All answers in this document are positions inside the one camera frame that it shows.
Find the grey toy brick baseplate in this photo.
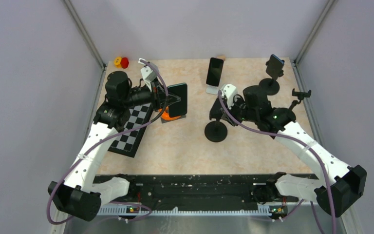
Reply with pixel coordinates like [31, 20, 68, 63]
[160, 112, 186, 123]

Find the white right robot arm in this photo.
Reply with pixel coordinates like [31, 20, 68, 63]
[215, 84, 367, 217]

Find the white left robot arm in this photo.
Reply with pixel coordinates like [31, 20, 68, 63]
[47, 68, 188, 221]

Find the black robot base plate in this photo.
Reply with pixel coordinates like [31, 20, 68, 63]
[92, 174, 299, 212]

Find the yellow toy block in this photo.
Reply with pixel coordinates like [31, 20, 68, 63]
[113, 57, 122, 69]

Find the black clamp stand back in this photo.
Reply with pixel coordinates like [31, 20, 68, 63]
[259, 77, 280, 96]

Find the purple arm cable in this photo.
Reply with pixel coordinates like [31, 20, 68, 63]
[217, 90, 337, 234]
[46, 59, 170, 226]

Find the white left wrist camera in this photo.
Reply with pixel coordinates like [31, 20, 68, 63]
[138, 58, 158, 92]

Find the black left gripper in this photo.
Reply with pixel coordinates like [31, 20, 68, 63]
[122, 77, 181, 112]

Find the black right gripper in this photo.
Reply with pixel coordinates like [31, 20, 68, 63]
[221, 95, 258, 126]

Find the silver metal phone stand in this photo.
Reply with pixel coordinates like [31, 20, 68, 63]
[205, 85, 220, 95]

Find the purple smartphone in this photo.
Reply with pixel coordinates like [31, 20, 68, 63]
[206, 58, 224, 86]

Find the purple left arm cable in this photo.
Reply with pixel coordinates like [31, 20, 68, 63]
[46, 59, 170, 226]

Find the black clamp stand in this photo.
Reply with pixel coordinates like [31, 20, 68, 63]
[204, 120, 228, 143]
[259, 77, 280, 96]
[288, 88, 312, 112]

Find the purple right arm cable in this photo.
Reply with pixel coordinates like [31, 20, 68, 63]
[217, 90, 337, 234]

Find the black and silver chessboard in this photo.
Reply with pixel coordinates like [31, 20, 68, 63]
[109, 104, 153, 157]

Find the blue smartphone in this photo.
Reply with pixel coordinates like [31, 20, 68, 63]
[266, 54, 285, 79]

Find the dark green-edged smartphone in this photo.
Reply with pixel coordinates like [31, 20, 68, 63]
[168, 82, 188, 118]

